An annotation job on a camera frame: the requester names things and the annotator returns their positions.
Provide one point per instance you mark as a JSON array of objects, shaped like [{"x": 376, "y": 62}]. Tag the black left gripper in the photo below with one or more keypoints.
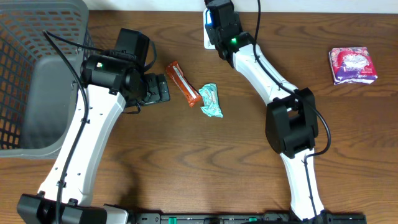
[{"x": 161, "y": 88}]

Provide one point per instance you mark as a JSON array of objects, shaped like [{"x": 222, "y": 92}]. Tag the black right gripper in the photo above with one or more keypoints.
[{"x": 212, "y": 34}]

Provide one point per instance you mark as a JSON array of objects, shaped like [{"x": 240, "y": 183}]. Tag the orange snack bar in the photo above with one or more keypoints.
[{"x": 174, "y": 71}]

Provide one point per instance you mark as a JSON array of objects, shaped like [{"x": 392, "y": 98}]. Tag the teal snack wrapper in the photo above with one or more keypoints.
[{"x": 209, "y": 94}]

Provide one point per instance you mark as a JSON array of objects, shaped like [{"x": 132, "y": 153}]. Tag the purple red pad package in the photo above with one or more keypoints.
[{"x": 352, "y": 65}]

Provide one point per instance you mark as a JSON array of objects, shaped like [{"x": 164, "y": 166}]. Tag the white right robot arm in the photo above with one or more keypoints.
[{"x": 291, "y": 117}]

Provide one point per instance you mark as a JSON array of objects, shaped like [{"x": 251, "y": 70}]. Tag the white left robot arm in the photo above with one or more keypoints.
[{"x": 109, "y": 85}]

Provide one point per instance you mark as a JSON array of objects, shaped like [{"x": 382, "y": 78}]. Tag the white barcode scanner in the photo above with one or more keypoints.
[{"x": 207, "y": 21}]

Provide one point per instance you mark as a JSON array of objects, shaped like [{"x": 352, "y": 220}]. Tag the grey plastic mesh basket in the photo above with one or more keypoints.
[{"x": 43, "y": 43}]

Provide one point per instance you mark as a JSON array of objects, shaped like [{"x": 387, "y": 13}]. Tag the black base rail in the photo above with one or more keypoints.
[{"x": 277, "y": 218}]

